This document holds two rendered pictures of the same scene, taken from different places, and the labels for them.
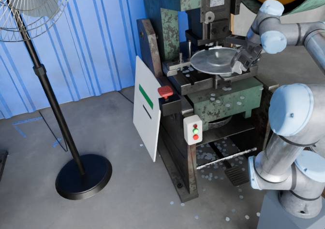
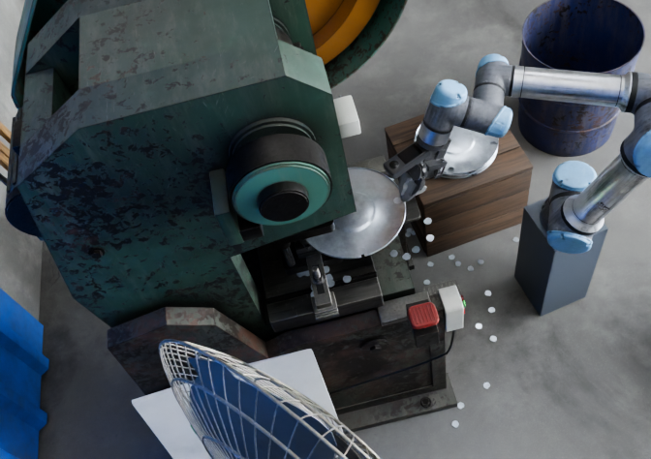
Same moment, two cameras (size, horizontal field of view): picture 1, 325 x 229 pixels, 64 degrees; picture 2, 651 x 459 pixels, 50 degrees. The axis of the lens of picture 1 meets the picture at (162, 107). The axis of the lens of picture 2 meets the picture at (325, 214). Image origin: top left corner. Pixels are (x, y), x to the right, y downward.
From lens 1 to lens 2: 1.52 m
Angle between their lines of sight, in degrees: 52
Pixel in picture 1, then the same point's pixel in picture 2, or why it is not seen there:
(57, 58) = not seen: outside the picture
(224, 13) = not seen: hidden behind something
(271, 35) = (506, 118)
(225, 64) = (374, 205)
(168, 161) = (360, 418)
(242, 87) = not seen: hidden behind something
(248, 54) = (434, 160)
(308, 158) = (571, 175)
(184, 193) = (444, 395)
